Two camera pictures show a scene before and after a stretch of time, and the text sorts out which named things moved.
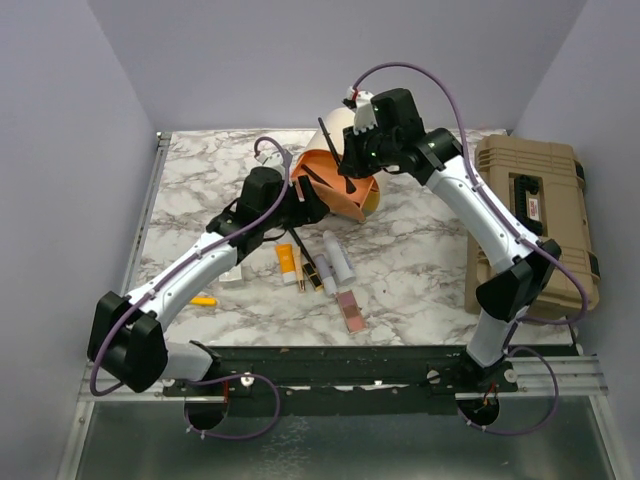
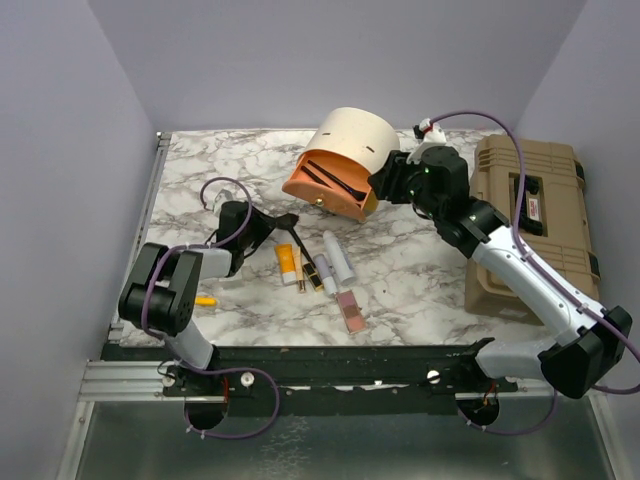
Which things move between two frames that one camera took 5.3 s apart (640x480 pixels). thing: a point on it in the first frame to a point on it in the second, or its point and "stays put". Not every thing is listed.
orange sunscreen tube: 286,258 stays put
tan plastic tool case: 539,186 stays put
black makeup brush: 350,187 to 334,180
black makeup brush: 315,176 stays put
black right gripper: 351,163 to 386,181
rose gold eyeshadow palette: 351,312 stays put
